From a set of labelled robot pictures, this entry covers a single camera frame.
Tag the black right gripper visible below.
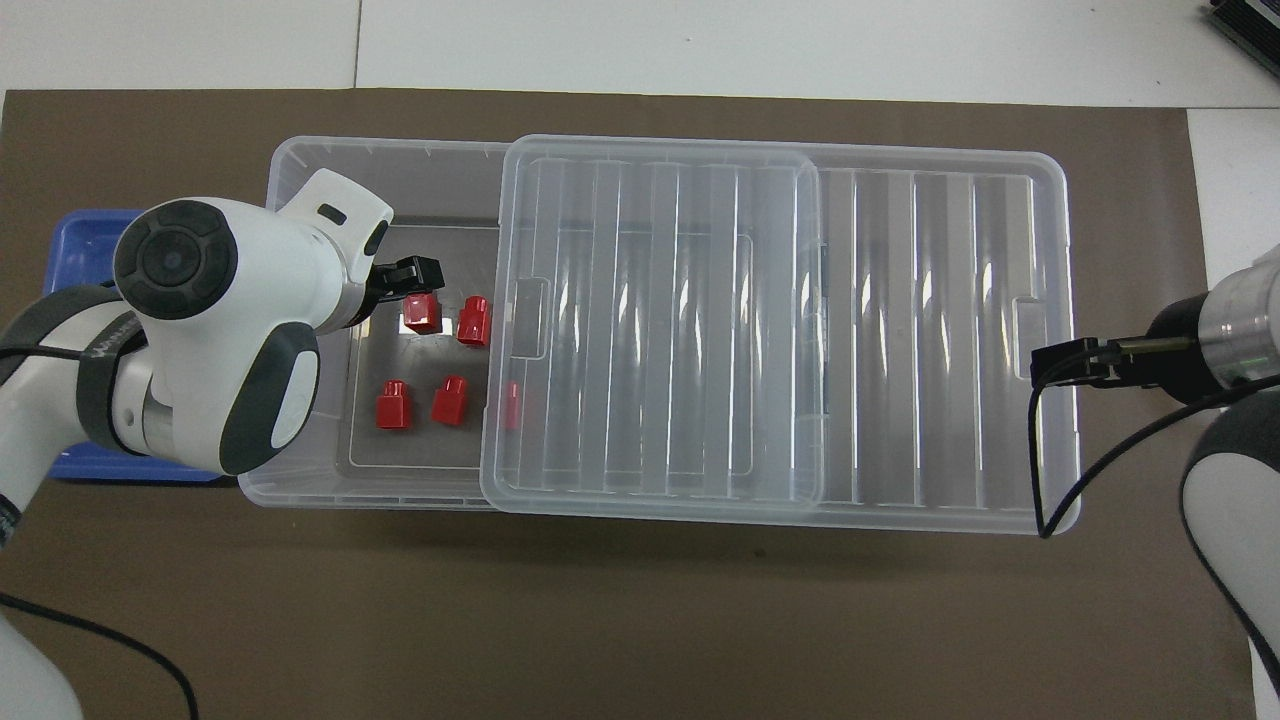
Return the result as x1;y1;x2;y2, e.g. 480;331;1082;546
1032;293;1223;406

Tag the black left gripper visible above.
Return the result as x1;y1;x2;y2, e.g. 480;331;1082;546
345;256;443;331

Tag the clear ribbed plastic lid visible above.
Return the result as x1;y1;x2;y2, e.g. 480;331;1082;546
480;135;1083;536

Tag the clear plastic storage box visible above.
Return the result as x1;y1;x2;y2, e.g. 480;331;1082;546
238;135;829;511

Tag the blue plastic tray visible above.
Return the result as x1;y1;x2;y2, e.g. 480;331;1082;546
45;208;241;486

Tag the black ridged device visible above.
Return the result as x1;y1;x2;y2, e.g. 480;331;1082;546
1205;0;1280;76

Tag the brown table mat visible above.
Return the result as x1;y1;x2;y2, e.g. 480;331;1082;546
0;88;1256;720

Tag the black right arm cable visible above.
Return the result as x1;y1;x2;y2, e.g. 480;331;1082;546
1035;340;1280;541

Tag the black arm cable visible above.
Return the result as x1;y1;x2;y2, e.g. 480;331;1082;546
1035;340;1280;541
0;340;201;720

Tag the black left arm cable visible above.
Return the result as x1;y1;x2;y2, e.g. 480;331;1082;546
0;340;201;720

